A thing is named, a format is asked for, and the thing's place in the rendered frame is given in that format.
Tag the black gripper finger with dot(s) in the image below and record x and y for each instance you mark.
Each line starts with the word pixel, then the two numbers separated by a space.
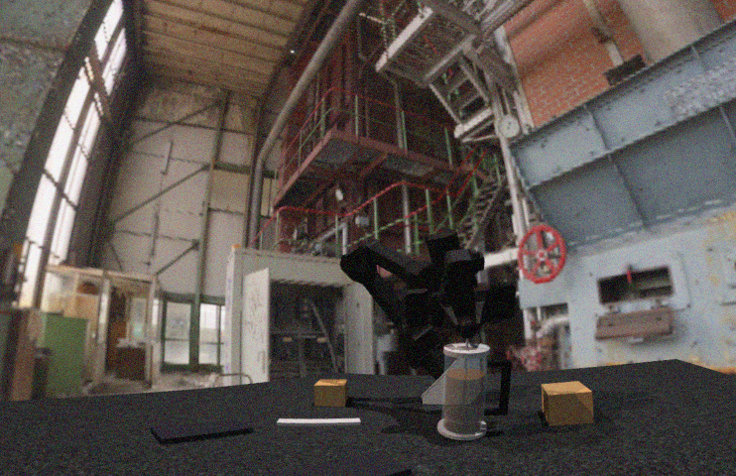
pixel 483 307
pixel 442 313

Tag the glass french press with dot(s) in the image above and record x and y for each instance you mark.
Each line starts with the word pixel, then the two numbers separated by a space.
pixel 464 387

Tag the tan cube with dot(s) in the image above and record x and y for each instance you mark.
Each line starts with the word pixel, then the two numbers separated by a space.
pixel 567 403
pixel 331 393

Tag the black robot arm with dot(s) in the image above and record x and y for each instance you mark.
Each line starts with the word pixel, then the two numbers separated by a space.
pixel 449 264

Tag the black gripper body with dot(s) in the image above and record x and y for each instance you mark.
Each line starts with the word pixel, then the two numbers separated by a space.
pixel 462 300

